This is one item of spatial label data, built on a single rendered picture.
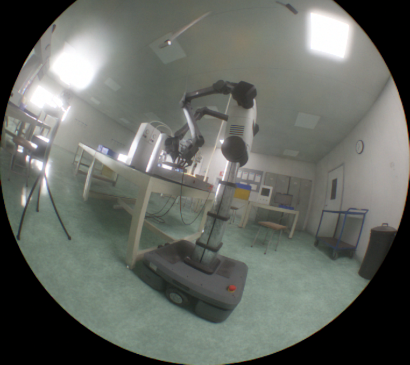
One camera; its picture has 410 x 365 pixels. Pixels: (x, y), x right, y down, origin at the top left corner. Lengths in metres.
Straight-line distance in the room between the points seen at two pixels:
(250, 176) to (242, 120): 4.65
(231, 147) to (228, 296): 0.85
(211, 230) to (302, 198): 4.59
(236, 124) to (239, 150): 0.18
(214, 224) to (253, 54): 2.23
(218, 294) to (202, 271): 0.20
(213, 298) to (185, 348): 0.34
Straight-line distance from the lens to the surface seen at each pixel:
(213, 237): 0.80
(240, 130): 0.81
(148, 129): 1.37
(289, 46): 2.20
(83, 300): 0.90
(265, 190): 3.69
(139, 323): 0.85
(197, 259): 0.89
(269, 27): 2.09
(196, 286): 0.77
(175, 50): 2.59
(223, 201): 0.76
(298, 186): 5.14
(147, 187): 0.79
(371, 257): 2.26
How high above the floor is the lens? 0.78
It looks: 12 degrees up
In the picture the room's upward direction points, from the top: 17 degrees clockwise
